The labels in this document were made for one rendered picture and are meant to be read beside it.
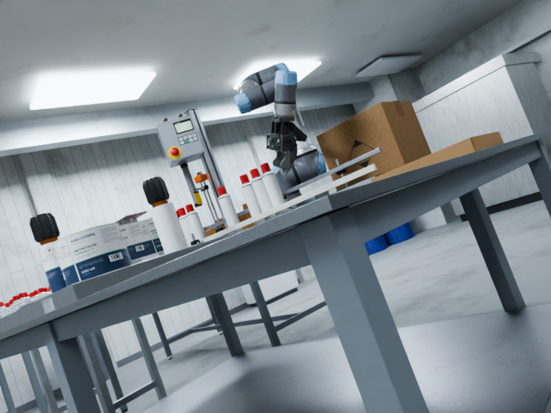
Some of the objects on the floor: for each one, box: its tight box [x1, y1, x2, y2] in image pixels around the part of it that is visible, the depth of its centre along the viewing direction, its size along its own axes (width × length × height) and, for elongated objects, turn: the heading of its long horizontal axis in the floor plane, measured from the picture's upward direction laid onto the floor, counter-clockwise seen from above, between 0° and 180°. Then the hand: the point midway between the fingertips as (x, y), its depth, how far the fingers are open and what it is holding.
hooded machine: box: [241, 270, 299, 307], centre depth 706 cm, size 66×59×131 cm
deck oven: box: [412, 52, 551, 222], centre depth 779 cm, size 170×130×218 cm
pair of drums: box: [364, 221, 416, 256], centre depth 860 cm, size 73×123×87 cm, turn 47°
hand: (285, 171), depth 172 cm, fingers closed
